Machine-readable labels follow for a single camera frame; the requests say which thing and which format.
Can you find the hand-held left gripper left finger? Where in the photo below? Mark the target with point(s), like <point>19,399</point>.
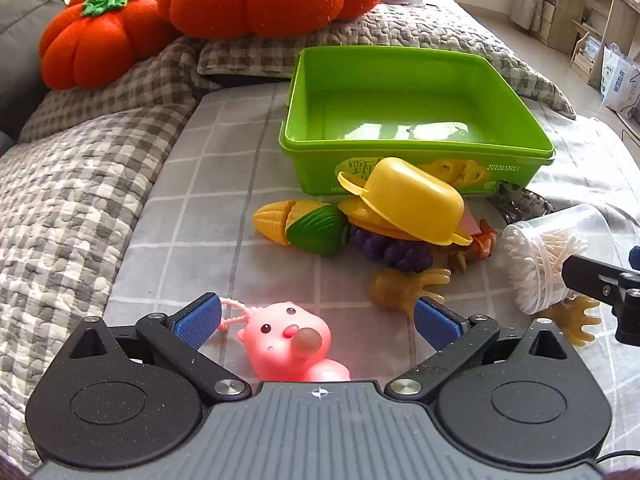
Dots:
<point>197,324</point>

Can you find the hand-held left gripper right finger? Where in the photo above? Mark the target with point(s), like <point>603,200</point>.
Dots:
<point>437,324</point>

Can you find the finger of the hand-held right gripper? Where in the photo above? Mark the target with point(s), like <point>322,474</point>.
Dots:
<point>592,280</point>

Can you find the translucent rubber hand toy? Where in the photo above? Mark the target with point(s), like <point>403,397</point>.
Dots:
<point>400,291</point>
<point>575,322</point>

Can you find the clear cotton swab jar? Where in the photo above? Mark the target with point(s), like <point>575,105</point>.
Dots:
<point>545,255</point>

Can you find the pink pig toy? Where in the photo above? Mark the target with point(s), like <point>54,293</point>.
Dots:
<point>285,340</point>

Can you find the dark patterned object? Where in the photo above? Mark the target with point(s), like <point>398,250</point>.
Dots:
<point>522,202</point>

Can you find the yellow toy pot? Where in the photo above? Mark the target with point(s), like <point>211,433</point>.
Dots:
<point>407,200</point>

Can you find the yellow orange toy fruit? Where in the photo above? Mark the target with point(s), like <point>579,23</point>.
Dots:
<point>360,212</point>

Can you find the toy corn cob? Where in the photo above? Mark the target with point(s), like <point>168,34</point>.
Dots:
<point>300,225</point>

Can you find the green plastic box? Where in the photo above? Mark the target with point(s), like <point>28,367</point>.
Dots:
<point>415,110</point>

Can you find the purple toy grapes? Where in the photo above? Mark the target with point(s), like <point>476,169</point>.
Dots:
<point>390,250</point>

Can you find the orange fox figurine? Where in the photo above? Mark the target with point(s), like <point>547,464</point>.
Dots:
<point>482,245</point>

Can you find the pink block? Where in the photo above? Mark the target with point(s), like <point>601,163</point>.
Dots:
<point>469,222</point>

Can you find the grey grid bed sheet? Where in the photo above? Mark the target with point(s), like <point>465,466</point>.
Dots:
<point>215,170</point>

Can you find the grey checked quilt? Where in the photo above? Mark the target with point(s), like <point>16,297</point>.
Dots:
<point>75,170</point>

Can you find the white paper bag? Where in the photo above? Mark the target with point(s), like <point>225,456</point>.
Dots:
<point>620,77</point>

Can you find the wooden shelf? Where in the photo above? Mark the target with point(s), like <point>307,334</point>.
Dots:
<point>580,5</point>

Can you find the grey checked pillow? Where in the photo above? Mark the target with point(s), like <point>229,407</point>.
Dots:
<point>440,30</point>

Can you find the orange pumpkin pillow green stem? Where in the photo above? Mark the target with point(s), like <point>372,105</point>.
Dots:
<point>100,45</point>

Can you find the grey sofa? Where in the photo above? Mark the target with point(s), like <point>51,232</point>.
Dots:
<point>25,20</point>

